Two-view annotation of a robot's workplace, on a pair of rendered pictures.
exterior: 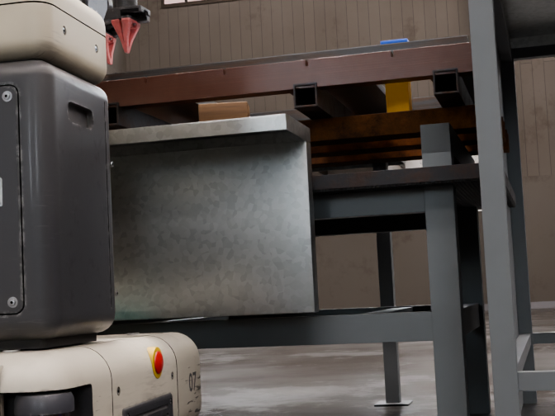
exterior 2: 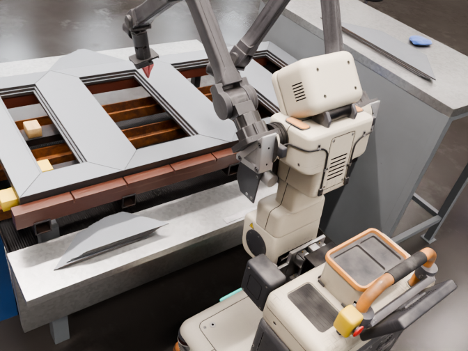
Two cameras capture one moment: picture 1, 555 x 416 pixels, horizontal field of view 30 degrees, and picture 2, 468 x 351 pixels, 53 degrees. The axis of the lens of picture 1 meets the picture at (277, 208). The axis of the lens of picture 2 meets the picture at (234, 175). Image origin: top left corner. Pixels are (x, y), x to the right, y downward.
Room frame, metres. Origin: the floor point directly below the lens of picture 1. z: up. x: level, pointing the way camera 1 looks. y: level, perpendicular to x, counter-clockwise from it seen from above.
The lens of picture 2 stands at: (1.41, 1.60, 1.88)
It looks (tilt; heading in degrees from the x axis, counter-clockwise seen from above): 38 degrees down; 303
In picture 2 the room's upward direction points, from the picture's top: 12 degrees clockwise
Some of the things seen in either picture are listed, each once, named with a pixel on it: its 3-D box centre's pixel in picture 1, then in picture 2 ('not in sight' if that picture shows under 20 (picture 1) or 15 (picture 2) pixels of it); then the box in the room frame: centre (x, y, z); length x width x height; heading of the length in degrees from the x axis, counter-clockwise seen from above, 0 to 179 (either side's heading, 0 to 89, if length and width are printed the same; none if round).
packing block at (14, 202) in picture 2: not in sight; (8, 199); (2.54, 1.10, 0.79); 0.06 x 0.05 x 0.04; 165
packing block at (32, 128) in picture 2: not in sight; (32, 129); (2.84, 0.84, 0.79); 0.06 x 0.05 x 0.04; 165
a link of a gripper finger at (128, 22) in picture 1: (121, 33); not in sight; (2.34, 0.34, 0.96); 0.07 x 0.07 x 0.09; 75
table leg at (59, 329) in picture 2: not in sight; (53, 285); (2.49, 1.02, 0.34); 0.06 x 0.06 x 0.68; 75
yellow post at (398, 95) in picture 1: (398, 91); not in sight; (2.26, -0.28, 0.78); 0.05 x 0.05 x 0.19; 75
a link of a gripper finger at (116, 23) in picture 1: (130, 32); not in sight; (2.34, 0.32, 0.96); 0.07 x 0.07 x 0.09; 75
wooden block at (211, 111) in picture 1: (225, 117); not in sight; (2.07, 0.10, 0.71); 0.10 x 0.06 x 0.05; 87
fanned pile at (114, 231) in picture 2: not in sight; (107, 233); (2.30, 0.91, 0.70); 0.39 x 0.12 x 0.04; 75
